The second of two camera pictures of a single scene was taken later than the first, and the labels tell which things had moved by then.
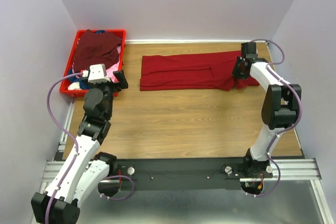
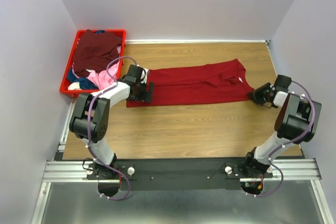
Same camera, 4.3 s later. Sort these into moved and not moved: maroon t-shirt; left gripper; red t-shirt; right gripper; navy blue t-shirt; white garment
Moved: left gripper; red t-shirt; right gripper
Not moved: maroon t-shirt; navy blue t-shirt; white garment
